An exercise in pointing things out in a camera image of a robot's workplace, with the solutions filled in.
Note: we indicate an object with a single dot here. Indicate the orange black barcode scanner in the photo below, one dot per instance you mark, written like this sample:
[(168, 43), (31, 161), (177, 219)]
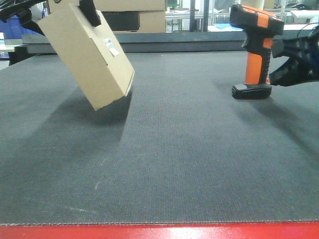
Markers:
[(260, 27)]

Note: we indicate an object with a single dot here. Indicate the grey conveyor rear rail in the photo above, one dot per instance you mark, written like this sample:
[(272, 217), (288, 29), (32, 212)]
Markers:
[(168, 42)]

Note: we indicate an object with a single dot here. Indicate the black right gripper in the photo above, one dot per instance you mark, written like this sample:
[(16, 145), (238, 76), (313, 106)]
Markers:
[(302, 65)]

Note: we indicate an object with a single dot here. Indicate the large brown cardboard box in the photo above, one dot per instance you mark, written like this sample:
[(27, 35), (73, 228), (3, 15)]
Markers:
[(117, 16)]

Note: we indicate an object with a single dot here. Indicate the blue storage bin background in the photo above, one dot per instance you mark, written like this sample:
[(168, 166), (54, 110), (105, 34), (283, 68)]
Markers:
[(13, 30)]

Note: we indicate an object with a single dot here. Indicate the small brown cardboard package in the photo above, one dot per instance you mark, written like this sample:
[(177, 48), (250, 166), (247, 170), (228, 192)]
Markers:
[(98, 65)]

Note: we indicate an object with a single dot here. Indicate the red metal conveyor table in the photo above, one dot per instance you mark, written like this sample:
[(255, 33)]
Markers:
[(305, 230)]

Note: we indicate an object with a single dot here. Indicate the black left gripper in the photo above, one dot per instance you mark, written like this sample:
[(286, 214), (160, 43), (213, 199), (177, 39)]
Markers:
[(22, 9)]

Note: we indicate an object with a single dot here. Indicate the blue flat tray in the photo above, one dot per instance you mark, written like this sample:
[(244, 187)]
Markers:
[(226, 27)]

